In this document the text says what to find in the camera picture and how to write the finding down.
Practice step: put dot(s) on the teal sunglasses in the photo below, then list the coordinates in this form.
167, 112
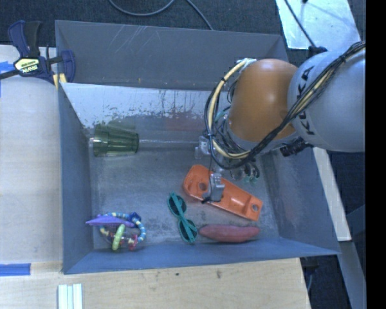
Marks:
188, 228

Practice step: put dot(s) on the pale wood board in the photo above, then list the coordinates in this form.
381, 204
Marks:
29, 172

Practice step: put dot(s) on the grey metal bin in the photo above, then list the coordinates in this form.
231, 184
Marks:
154, 185

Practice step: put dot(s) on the dark green ribbed cup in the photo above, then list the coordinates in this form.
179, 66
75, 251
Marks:
115, 142

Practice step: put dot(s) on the red-brown sweet potato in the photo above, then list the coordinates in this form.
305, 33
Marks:
228, 233

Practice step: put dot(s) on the orange plastic flat holder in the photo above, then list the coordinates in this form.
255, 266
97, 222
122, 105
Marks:
238, 200

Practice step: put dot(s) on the colourful beaded rattle toy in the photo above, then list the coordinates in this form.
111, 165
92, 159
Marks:
117, 238

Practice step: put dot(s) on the black cylinder on white bracket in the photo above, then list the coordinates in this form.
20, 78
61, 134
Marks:
294, 148

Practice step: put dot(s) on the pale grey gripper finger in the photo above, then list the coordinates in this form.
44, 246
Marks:
216, 185
202, 146

